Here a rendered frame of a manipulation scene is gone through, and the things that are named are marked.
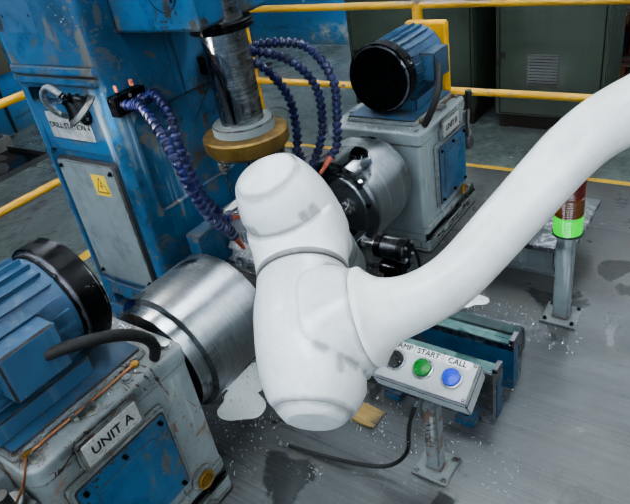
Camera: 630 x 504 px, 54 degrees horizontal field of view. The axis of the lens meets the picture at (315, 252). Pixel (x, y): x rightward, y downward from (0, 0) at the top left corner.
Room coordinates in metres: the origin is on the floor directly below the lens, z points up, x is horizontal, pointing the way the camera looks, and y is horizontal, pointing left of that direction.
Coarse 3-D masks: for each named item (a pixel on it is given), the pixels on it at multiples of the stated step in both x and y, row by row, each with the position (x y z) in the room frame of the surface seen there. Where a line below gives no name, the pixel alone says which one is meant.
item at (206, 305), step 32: (192, 256) 1.06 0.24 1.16; (160, 288) 0.96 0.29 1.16; (192, 288) 0.95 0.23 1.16; (224, 288) 0.96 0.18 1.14; (128, 320) 0.93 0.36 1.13; (160, 320) 0.89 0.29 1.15; (192, 320) 0.89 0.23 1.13; (224, 320) 0.91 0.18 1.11; (192, 352) 0.85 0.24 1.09; (224, 352) 0.87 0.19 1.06; (224, 384) 0.86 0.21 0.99
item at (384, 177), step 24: (360, 144) 1.46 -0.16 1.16; (384, 144) 1.49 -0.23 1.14; (336, 168) 1.36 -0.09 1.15; (360, 168) 1.36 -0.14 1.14; (384, 168) 1.39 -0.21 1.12; (336, 192) 1.36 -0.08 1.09; (360, 192) 1.32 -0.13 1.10; (384, 192) 1.34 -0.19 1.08; (408, 192) 1.42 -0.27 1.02; (360, 216) 1.32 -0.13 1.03; (384, 216) 1.32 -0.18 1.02
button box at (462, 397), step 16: (416, 352) 0.77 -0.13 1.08; (432, 352) 0.75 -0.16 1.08; (384, 368) 0.76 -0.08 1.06; (400, 368) 0.75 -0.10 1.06; (432, 368) 0.73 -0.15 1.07; (464, 368) 0.71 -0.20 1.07; (480, 368) 0.71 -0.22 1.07; (384, 384) 0.77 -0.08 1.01; (400, 384) 0.73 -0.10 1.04; (416, 384) 0.72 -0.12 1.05; (432, 384) 0.71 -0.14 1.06; (464, 384) 0.69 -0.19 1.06; (480, 384) 0.71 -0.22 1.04; (432, 400) 0.71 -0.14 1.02; (448, 400) 0.68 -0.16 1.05; (464, 400) 0.67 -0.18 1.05
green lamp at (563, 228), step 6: (558, 222) 1.09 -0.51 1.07; (564, 222) 1.08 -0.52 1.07; (570, 222) 1.07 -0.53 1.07; (576, 222) 1.07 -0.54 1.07; (582, 222) 1.08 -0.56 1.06; (558, 228) 1.09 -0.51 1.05; (564, 228) 1.08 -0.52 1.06; (570, 228) 1.07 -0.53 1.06; (576, 228) 1.07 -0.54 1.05; (582, 228) 1.08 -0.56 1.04; (558, 234) 1.09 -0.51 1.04; (564, 234) 1.08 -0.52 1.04; (570, 234) 1.07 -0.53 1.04; (576, 234) 1.07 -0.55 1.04
